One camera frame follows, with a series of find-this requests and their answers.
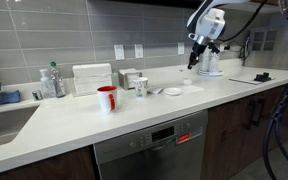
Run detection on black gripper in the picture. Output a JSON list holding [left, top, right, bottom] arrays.
[[187, 42, 208, 71]]

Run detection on tall stack printed paper cups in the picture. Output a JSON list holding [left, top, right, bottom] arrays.
[[199, 46, 215, 73]]

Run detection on white round tray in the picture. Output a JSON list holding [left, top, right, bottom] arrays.
[[197, 69, 224, 77]]

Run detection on short stack printed paper cups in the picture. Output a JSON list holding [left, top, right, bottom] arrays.
[[210, 49, 222, 73]]

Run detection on small white saucer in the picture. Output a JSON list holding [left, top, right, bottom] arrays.
[[162, 87, 183, 97]]

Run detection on small sachet packet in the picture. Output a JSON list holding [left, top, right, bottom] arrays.
[[147, 87, 164, 95]]

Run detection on printed paper cup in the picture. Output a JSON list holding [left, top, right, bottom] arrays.
[[133, 76, 149, 100]]

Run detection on grey napkin dispenser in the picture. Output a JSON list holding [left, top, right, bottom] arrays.
[[118, 68, 143, 91]]

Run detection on black block object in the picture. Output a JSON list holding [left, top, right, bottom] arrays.
[[253, 72, 272, 83]]

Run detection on dark upper cabinet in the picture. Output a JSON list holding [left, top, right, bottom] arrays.
[[107, 0, 198, 8]]

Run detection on wooden base cabinet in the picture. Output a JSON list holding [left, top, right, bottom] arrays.
[[200, 79, 288, 180], [0, 146, 97, 180]]

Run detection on stainless steel dishwasher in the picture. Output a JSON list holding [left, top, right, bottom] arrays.
[[93, 109, 209, 180]]

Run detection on stack of white paper towels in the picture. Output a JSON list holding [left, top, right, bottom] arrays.
[[72, 62, 113, 97]]

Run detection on clear bottle green cap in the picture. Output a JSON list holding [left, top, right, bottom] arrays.
[[49, 60, 67, 99]]

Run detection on clear soap dispenser bottle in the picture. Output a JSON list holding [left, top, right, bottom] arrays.
[[39, 68, 56, 99]]

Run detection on small metal can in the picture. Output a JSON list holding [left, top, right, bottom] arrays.
[[31, 89, 44, 101]]

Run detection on blue sponge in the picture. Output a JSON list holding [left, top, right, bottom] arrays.
[[0, 89, 22, 105]]

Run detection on undermount kitchen sink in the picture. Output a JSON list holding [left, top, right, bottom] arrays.
[[0, 105, 40, 150]]

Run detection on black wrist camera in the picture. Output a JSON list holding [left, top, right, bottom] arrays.
[[207, 41, 222, 55]]

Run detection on white wall outlet with plug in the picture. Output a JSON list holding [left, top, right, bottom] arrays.
[[219, 40, 231, 53]]

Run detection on black wall power cord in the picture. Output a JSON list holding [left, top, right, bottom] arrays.
[[226, 35, 252, 66]]

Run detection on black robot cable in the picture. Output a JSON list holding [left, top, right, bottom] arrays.
[[217, 0, 268, 44]]

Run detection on grey framed wall panel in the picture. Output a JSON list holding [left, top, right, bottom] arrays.
[[248, 27, 278, 53]]

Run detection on white light switch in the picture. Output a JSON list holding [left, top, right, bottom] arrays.
[[113, 44, 126, 61]]

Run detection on white mug red handle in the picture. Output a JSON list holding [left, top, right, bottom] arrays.
[[96, 85, 119, 113]]

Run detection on thick black cable bundle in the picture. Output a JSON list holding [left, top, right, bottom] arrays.
[[262, 62, 288, 180]]

